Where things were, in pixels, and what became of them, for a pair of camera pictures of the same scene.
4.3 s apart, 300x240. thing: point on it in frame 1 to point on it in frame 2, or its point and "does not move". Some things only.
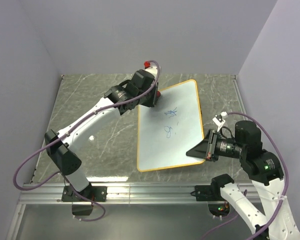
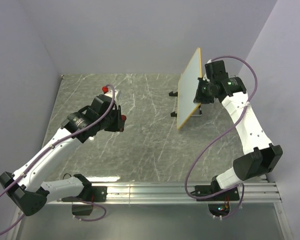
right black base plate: [208, 193] does not move
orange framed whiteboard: [167, 131] to [187, 87]
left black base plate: [94, 193] does not move
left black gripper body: [149, 99] to [113, 123]
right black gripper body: [214, 138] to [204, 94]
